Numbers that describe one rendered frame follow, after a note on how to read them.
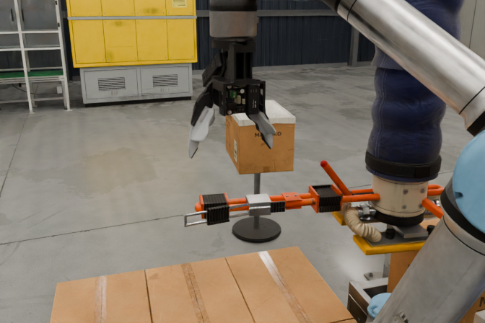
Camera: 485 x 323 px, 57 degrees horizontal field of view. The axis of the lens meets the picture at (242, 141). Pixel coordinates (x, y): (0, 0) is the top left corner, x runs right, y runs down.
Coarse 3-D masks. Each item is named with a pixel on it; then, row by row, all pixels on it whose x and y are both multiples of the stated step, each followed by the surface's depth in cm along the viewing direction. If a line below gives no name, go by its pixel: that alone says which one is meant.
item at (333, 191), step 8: (312, 192) 140; (320, 192) 141; (328, 192) 141; (336, 192) 140; (320, 200) 136; (328, 200) 136; (336, 200) 137; (320, 208) 136; (328, 208) 137; (336, 208) 137
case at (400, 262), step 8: (424, 224) 175; (432, 224) 175; (392, 256) 178; (400, 256) 173; (408, 256) 168; (392, 264) 179; (400, 264) 173; (408, 264) 168; (392, 272) 179; (400, 272) 174; (392, 280) 180; (392, 288) 180; (480, 296) 142; (480, 304) 143; (472, 312) 143; (464, 320) 143; (472, 320) 144
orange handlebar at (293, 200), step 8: (432, 184) 149; (296, 192) 142; (352, 192) 144; (360, 192) 144; (368, 192) 145; (432, 192) 144; (440, 192) 145; (232, 200) 137; (240, 200) 138; (272, 200) 139; (280, 200) 137; (288, 200) 136; (296, 200) 136; (304, 200) 137; (312, 200) 138; (344, 200) 139; (352, 200) 140; (360, 200) 140; (368, 200) 141; (424, 200) 137; (200, 208) 132; (232, 208) 133; (240, 208) 134; (248, 208) 134; (288, 208) 137; (296, 208) 137; (432, 208) 133; (440, 208) 131; (440, 216) 129
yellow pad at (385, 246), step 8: (384, 232) 142; (392, 232) 137; (360, 240) 138; (368, 240) 137; (384, 240) 137; (392, 240) 137; (400, 240) 137; (408, 240) 137; (416, 240) 137; (424, 240) 137; (360, 248) 136; (368, 248) 133; (376, 248) 133; (384, 248) 133; (392, 248) 134; (400, 248) 134; (408, 248) 135; (416, 248) 135
